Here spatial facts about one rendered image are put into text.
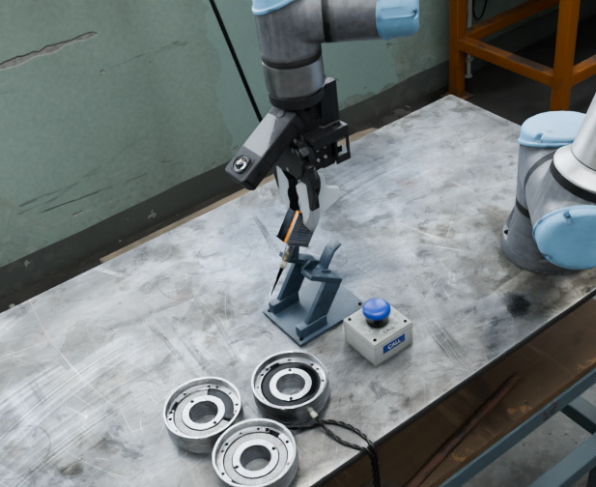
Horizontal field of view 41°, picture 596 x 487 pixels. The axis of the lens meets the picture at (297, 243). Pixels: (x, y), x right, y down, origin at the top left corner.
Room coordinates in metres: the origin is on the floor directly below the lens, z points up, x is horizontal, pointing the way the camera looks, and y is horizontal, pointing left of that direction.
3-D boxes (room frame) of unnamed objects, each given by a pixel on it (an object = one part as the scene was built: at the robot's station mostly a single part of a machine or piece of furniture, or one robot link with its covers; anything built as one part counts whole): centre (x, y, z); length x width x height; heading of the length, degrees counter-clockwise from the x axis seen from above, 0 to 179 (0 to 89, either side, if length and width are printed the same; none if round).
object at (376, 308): (0.82, -0.10, 0.85); 0.04 x 0.04 x 0.05
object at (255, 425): (0.63, 0.09, 0.82); 0.10 x 0.10 x 0.04
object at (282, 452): (0.63, 0.09, 0.82); 0.08 x 0.08 x 0.02
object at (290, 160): (0.92, -0.03, 1.12); 0.09 x 0.08 x 0.12; 121
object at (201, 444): (0.71, 0.16, 0.82); 0.10 x 0.10 x 0.04
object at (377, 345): (0.82, -0.10, 0.82); 0.08 x 0.07 x 0.05; 121
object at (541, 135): (0.98, -0.40, 0.97); 0.13 x 0.12 x 0.14; 170
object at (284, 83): (0.92, -0.02, 1.20); 0.08 x 0.08 x 0.05
